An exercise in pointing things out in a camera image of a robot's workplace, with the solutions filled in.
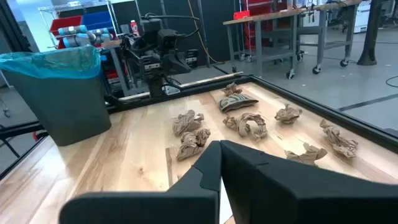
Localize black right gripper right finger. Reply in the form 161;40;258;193
220;139;398;224

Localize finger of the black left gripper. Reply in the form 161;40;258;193
163;51;178;75
176;51;192;75

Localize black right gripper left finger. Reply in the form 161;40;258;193
58;140;222;224

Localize small brown paper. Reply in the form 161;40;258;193
221;82;243;96

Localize grey paper bag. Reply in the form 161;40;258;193
217;93;259;113

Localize ring-shaped brown paper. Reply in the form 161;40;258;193
222;112;268;141

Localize dark green trash bin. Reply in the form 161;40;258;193
2;70;112;147

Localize teal trash bag blue handles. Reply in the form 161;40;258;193
0;45;102;80

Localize red bottle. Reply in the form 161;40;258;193
130;19;140;37

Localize blue storage bin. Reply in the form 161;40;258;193
81;11;113;31

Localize small red bin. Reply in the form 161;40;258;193
233;10;251;21

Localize red storage bin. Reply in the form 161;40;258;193
49;15;83;35

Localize white appliance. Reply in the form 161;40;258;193
354;1;371;34

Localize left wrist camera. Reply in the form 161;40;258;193
156;29;178;51

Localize yellow hanging cable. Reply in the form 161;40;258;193
186;0;220;65

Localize black aluminium table frame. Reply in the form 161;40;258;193
0;73;398;181

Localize black partition wall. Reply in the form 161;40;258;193
111;0;246;68

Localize wire shelving rack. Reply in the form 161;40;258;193
37;0;121;50

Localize black pedestal column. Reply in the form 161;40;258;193
356;0;384;66

